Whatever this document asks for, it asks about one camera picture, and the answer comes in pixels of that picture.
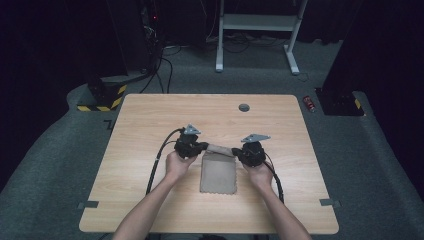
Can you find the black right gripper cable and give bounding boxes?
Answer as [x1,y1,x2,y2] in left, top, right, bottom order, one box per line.
[263,160,286,205]

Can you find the black floor cables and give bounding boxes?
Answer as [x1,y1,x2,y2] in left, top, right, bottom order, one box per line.
[139,44,183,95]

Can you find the grey tape strip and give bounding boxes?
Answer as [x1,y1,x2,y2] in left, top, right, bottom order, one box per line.
[77,200,100,210]
[319,198,342,208]

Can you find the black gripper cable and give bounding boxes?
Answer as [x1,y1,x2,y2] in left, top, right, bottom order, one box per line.
[145,127,185,196]
[263,160,286,205]

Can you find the beige cloth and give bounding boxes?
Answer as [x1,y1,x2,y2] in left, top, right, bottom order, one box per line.
[199,143,238,195]

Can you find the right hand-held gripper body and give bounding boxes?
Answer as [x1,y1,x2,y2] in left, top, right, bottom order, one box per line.
[239,133,272,168]

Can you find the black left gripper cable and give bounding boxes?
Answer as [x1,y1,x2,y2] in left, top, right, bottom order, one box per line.
[145,127,185,196]

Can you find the red can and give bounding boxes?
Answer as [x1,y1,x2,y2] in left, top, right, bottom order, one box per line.
[302,95,316,113]

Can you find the person's right hand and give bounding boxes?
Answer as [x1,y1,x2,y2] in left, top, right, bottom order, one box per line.
[242,161,275,194]

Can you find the white metal stand frame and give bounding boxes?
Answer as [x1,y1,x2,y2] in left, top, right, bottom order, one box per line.
[215,0,308,76]

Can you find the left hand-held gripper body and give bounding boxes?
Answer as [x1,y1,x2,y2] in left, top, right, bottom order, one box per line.
[173,123,203,160]

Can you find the black stand base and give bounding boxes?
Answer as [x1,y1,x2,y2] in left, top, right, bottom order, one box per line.
[314,87,365,117]

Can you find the black stand with striped base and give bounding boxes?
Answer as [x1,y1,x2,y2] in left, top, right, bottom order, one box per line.
[77,71,128,113]

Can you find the person's left hand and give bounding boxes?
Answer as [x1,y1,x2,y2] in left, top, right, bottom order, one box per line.
[165,151,198,184]

